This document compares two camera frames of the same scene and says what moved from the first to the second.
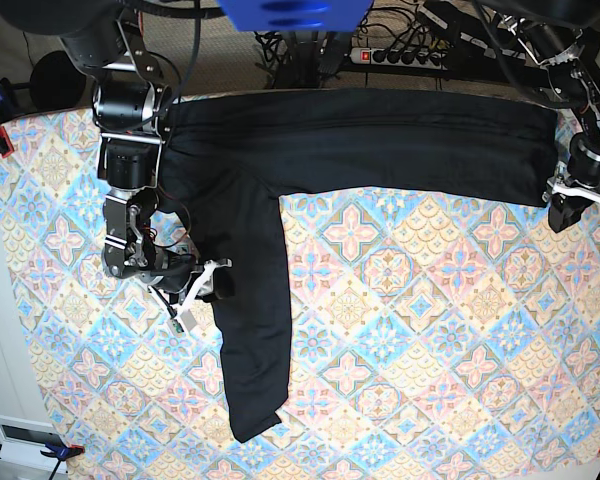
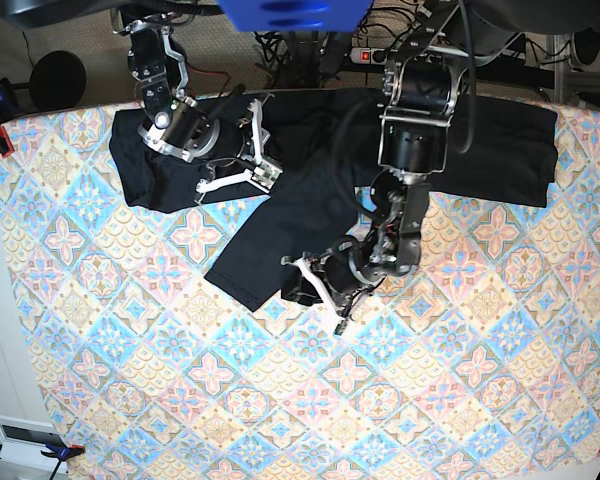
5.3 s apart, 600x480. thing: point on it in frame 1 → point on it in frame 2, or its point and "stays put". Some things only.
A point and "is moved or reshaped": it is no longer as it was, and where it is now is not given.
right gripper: (564, 212) → (332, 279)
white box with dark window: (23, 440) stays put
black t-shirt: (235, 154) is moved or reshaped
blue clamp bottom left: (58, 452) stays put
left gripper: (173, 274) → (234, 122)
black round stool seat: (56, 82) stays put
